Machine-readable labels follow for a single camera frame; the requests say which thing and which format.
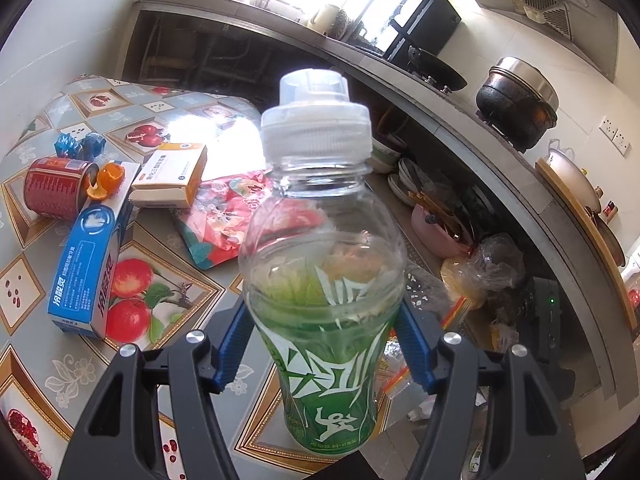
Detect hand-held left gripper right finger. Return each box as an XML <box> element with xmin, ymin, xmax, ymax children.
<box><xmin>395</xmin><ymin>305</ymin><xmax>586</xmax><ymax>480</ymax></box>

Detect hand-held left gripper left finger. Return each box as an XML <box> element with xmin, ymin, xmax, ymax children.
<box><xmin>57</xmin><ymin>302</ymin><xmax>256</xmax><ymax>480</ymax></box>

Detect green label plastic bottle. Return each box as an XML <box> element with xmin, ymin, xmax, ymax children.
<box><xmin>238</xmin><ymin>67</ymin><xmax>408</xmax><ymax>456</ymax></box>

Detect red snack pouch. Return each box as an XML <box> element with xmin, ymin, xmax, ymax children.
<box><xmin>172</xmin><ymin>170</ymin><xmax>281</xmax><ymax>269</ymax></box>

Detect plastic bag of yellow food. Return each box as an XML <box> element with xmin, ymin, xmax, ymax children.
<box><xmin>440</xmin><ymin>232</ymin><xmax>526</xmax><ymax>311</ymax></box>

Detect pink basin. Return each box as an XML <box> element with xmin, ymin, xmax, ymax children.
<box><xmin>411</xmin><ymin>205</ymin><xmax>476</xmax><ymax>257</ymax></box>

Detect black device with green light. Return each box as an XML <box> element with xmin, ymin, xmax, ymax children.
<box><xmin>517</xmin><ymin>277</ymin><xmax>567</xmax><ymax>356</ymax></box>

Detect blue toothpaste box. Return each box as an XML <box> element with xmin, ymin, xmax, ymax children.
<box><xmin>47</xmin><ymin>162</ymin><xmax>143</xmax><ymax>338</ymax></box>

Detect stack of plates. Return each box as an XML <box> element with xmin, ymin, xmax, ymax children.
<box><xmin>387</xmin><ymin>157</ymin><xmax>432</xmax><ymax>206</ymax></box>

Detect white orange medicine box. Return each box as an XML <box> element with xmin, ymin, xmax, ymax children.
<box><xmin>129</xmin><ymin>142</ymin><xmax>208</xmax><ymax>209</ymax></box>

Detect wooden board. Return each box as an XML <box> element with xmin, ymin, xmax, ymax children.
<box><xmin>536</xmin><ymin>157</ymin><xmax>632</xmax><ymax>341</ymax></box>

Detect orange peel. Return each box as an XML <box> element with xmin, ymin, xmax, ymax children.
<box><xmin>85</xmin><ymin>160</ymin><xmax>126</xmax><ymax>202</ymax></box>

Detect concrete kitchen counter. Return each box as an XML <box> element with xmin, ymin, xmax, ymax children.
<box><xmin>132</xmin><ymin>0</ymin><xmax>631</xmax><ymax>411</ymax></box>

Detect silver lidded pan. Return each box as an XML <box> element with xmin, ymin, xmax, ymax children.
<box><xmin>547</xmin><ymin>140</ymin><xmax>604</xmax><ymax>212</ymax></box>

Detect red drink can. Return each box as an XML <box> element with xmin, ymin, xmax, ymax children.
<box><xmin>23</xmin><ymin>156</ymin><xmax>101</xmax><ymax>219</ymax></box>

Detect black cooking pot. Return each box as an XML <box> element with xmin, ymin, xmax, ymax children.
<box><xmin>475</xmin><ymin>56</ymin><xmax>558</xmax><ymax>153</ymax></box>

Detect black wok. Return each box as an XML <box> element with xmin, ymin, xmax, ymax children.
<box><xmin>407</xmin><ymin>46</ymin><xmax>468</xmax><ymax>92</ymax></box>

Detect white kettle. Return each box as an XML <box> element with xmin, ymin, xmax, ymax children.
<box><xmin>307</xmin><ymin>4</ymin><xmax>342</xmax><ymax>36</ymax></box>

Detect range hood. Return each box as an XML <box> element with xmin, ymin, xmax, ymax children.
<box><xmin>450</xmin><ymin>0</ymin><xmax>621</xmax><ymax>81</ymax></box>

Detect wall socket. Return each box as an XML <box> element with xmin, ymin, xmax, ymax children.
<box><xmin>600</xmin><ymin>116</ymin><xmax>631</xmax><ymax>156</ymax></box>

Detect black window frame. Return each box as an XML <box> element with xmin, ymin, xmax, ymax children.
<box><xmin>382</xmin><ymin>0</ymin><xmax>462</xmax><ymax>63</ymax></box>

